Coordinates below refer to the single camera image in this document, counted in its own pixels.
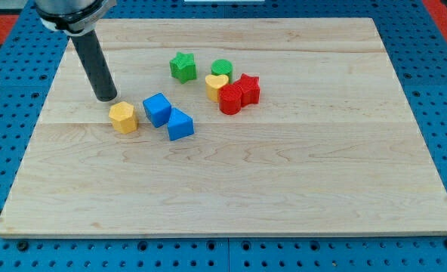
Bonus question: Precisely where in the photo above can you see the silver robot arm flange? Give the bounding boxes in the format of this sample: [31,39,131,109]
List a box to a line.
[35,0,117,36]

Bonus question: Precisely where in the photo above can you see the blue cube block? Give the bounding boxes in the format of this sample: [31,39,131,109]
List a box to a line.
[142,93,171,128]

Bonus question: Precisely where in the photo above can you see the yellow hexagon block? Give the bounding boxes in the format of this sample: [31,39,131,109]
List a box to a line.
[109,101,138,134]

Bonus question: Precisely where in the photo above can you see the wooden board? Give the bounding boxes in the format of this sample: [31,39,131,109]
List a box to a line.
[0,17,447,239]

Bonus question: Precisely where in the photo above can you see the red cylinder block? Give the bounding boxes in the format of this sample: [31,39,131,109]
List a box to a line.
[219,85,242,115]

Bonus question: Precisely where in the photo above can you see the blue triangle block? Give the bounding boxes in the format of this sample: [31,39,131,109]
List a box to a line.
[167,107,194,141]

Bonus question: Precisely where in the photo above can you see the yellow heart block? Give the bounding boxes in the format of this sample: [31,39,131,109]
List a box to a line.
[205,74,229,102]

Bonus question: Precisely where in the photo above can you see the red star block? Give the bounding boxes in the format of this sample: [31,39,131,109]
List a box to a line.
[234,73,260,107]

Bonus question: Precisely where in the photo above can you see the green cylinder block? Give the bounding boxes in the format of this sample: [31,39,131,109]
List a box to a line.
[211,59,233,82]

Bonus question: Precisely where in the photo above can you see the green star block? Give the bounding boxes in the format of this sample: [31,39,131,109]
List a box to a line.
[169,52,197,84]

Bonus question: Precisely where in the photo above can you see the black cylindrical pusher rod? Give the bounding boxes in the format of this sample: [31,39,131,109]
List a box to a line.
[71,30,118,102]

